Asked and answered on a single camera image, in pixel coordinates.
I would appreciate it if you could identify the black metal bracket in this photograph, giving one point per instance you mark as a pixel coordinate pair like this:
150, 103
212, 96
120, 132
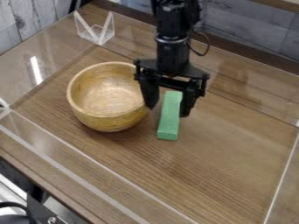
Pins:
38, 214

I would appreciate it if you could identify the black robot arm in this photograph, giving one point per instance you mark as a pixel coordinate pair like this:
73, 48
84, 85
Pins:
176, 16

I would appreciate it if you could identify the clear acrylic enclosure wall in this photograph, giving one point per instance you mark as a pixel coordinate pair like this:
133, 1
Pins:
219, 175

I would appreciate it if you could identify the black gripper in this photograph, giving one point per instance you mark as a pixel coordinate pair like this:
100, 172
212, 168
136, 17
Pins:
170, 71

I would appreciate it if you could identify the green rectangular block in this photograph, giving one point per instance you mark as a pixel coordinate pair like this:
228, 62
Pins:
169, 117

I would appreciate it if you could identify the clear acrylic corner bracket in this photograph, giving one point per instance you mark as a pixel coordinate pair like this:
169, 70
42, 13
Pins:
94, 33

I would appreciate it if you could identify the wooden bowl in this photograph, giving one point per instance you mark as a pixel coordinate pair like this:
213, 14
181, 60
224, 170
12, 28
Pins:
104, 97

